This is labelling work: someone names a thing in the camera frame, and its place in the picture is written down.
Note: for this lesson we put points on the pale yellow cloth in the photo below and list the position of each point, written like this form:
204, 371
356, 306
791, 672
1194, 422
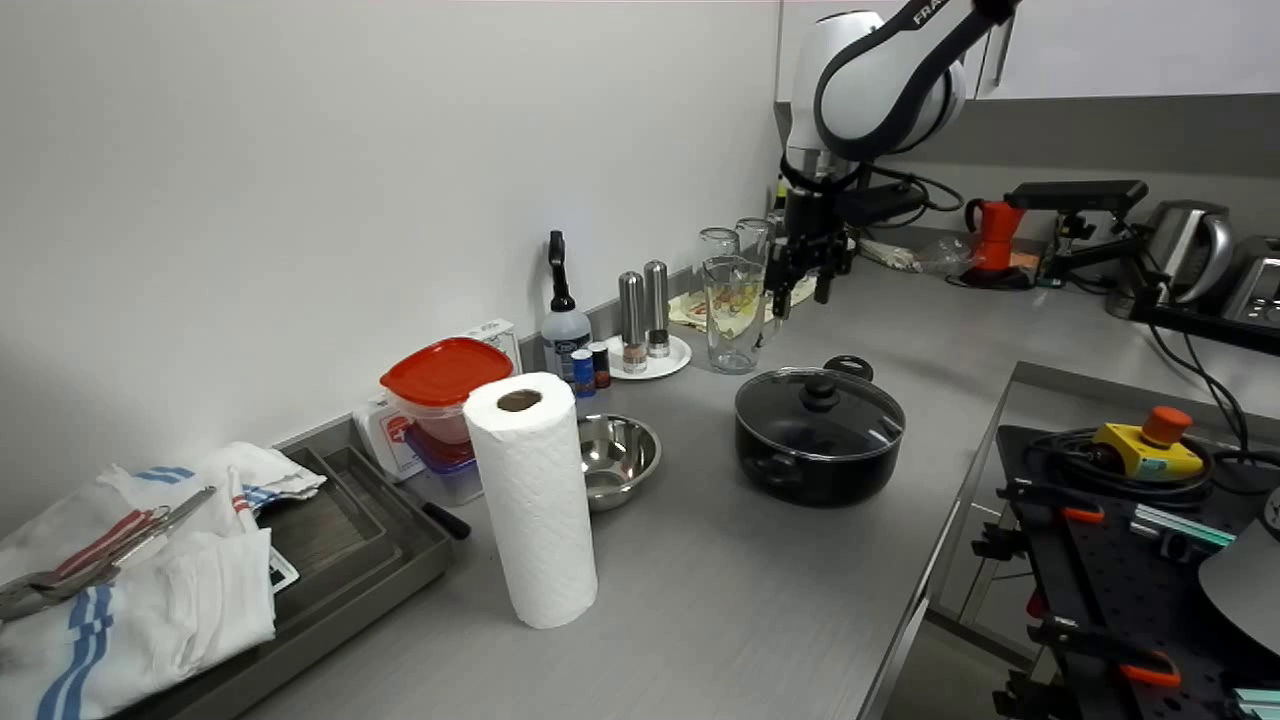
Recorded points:
686, 311

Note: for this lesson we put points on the soap bottle black pump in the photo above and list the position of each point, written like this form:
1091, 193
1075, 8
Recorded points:
563, 327

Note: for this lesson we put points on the yellow emergency stop button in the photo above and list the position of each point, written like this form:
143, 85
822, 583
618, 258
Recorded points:
1150, 450

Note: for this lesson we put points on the orange black clamp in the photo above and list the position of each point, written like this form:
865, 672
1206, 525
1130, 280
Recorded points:
1150, 676
1082, 512

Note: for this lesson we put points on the metal tongs red grip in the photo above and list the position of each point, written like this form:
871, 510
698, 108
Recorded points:
95, 561

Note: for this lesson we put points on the white towel blue stripes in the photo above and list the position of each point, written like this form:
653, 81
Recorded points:
146, 603

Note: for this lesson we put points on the short steel grinder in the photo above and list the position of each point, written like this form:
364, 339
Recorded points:
635, 314

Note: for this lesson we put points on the white paper towel roll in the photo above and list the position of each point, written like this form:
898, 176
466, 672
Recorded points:
534, 504

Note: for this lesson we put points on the black coffee machine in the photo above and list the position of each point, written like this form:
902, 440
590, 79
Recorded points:
1075, 215

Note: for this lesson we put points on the black cooking pot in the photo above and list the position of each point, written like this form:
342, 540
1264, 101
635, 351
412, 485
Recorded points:
819, 467

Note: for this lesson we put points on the large clear drinking glass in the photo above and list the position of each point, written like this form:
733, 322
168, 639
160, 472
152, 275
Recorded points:
738, 327

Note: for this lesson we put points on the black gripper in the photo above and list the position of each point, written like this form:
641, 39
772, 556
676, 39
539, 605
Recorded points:
814, 224

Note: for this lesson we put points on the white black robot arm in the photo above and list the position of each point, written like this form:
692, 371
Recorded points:
873, 81

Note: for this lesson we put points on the red mug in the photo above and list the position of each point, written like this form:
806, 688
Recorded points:
993, 236

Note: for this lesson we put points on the grey plastic tray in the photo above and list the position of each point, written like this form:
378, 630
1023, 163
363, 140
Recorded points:
344, 546

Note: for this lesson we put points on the steel toaster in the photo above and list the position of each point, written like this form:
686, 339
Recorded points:
1259, 288

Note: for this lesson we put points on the water filter pitcher red lid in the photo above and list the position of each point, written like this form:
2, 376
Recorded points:
442, 386

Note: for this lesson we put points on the small steel bowl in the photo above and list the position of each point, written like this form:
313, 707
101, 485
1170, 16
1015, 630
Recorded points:
618, 461

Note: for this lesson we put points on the glass pot lid black knob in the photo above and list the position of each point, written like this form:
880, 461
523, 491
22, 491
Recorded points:
819, 409

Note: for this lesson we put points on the black horizontal bar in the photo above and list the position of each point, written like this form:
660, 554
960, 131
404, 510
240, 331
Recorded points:
1201, 327

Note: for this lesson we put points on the steel electric kettle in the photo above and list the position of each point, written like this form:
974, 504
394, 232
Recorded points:
1187, 251

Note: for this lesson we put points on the small blue bottle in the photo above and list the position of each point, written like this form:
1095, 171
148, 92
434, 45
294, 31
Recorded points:
581, 374

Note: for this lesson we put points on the teal strip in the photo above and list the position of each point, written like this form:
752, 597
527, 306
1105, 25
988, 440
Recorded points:
1187, 525

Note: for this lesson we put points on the grey round disc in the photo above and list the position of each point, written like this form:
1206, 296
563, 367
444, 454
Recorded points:
1249, 585

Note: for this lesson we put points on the white round plate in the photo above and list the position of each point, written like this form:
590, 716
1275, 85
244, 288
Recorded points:
664, 361

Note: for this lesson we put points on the black equipment cart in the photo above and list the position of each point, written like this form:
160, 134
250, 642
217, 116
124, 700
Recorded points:
1105, 585

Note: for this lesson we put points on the tall steel grinder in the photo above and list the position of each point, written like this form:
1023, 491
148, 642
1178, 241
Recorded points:
657, 306

